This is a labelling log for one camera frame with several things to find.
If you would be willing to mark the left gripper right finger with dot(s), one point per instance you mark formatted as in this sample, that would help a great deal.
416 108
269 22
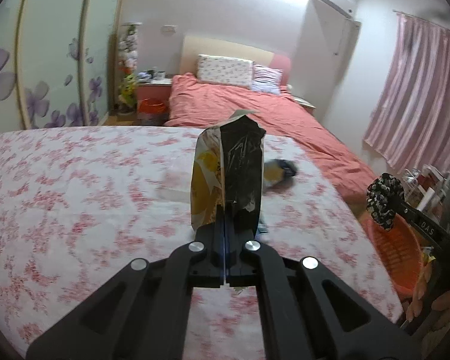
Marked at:
240 251

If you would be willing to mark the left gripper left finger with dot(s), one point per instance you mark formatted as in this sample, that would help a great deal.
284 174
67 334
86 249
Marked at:
207 269

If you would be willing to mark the black floral fabric item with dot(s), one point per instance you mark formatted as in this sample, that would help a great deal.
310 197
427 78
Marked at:
382 197

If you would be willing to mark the black striped snack bag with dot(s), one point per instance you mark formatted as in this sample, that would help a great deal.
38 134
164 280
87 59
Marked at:
228 172

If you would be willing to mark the red plastic laundry basket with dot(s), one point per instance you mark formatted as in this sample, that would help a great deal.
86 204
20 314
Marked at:
399 251

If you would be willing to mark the cluttered desk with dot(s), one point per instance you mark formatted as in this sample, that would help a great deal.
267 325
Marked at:
428 191

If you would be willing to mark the pink floral tablecloth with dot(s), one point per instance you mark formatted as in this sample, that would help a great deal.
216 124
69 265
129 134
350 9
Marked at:
77 204

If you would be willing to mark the pink striped curtain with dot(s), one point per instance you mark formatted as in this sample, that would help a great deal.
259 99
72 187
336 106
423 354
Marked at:
410 126

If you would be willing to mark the bed with red duvet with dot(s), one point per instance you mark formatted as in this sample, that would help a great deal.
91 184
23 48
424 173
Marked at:
201 105

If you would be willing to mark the small red bin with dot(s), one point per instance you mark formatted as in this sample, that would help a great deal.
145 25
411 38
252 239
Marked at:
152 111

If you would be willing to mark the right bedside nightstand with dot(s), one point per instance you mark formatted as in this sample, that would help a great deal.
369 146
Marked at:
305 104

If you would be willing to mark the left red nightstand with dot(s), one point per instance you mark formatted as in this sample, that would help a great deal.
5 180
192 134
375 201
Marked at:
157 89

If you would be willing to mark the pink striped pillow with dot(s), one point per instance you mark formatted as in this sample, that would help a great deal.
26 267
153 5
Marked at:
266 79

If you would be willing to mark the white floral pillow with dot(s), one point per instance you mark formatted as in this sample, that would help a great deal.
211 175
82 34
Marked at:
227 71

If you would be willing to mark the beige pink headboard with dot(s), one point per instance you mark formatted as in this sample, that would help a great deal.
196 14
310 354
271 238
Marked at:
194 45

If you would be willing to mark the stack of plush toys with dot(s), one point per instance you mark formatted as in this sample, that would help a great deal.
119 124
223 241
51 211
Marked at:
127 64

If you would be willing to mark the floral glass wardrobe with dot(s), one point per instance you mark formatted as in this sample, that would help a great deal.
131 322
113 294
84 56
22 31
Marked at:
56 62

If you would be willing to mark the white wall air conditioner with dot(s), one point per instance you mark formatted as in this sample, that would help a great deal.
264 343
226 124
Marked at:
333 12

